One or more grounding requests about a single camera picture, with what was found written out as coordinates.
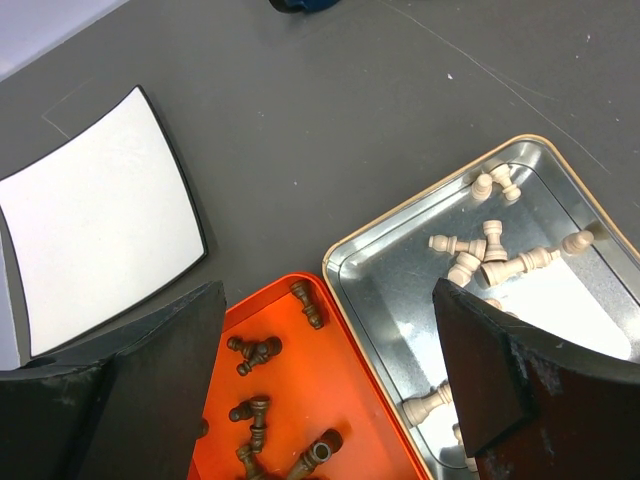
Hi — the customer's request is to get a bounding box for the white pawn in tin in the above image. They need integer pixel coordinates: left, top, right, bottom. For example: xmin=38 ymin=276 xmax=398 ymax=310
xmin=428 ymin=235 xmax=487 ymax=259
xmin=489 ymin=164 xmax=521 ymax=202
xmin=471 ymin=173 xmax=493 ymax=202
xmin=561 ymin=230 xmax=595 ymax=256

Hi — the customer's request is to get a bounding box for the dark chess pawn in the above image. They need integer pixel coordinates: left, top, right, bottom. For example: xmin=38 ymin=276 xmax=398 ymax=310
xmin=227 ymin=336 xmax=257 ymax=359
xmin=236 ymin=336 xmax=282 ymax=376

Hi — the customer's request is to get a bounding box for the dark chess piece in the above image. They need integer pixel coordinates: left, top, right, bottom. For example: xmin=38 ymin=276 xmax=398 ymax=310
xmin=290 ymin=280 xmax=324 ymax=330
xmin=229 ymin=395 xmax=271 ymax=453
xmin=236 ymin=444 xmax=269 ymax=480

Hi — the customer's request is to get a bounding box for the white bishop in tin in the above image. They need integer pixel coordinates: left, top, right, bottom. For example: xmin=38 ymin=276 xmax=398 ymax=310
xmin=480 ymin=247 xmax=561 ymax=286

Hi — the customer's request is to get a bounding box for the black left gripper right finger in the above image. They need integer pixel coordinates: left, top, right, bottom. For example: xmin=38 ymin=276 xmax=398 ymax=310
xmin=432 ymin=278 xmax=639 ymax=479

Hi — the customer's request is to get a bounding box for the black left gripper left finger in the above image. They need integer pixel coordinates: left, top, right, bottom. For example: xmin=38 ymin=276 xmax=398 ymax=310
xmin=1 ymin=282 xmax=226 ymax=479

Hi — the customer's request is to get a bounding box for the gold metal tin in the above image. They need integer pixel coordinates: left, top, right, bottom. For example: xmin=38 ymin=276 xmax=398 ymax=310
xmin=323 ymin=135 xmax=639 ymax=479

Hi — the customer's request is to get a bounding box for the white piece in tin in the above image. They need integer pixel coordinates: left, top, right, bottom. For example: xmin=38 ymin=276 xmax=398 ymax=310
xmin=402 ymin=381 xmax=453 ymax=427

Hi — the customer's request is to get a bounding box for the dark blue mug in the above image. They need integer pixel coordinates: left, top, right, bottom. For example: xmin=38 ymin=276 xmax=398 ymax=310
xmin=269 ymin=0 xmax=339 ymax=14

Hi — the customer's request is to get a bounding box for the white square plate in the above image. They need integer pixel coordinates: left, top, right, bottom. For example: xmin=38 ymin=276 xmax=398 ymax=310
xmin=1 ymin=86 xmax=207 ymax=358

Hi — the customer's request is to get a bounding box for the white rook in tin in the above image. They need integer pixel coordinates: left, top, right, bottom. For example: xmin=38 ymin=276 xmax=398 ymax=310
xmin=483 ymin=220 xmax=508 ymax=262

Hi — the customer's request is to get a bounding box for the orange metal tin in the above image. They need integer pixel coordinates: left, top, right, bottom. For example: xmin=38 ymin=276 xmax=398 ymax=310
xmin=188 ymin=273 xmax=430 ymax=479

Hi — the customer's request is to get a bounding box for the dark chess rook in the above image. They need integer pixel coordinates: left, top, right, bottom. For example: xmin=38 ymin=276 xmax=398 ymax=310
xmin=286 ymin=429 xmax=343 ymax=480

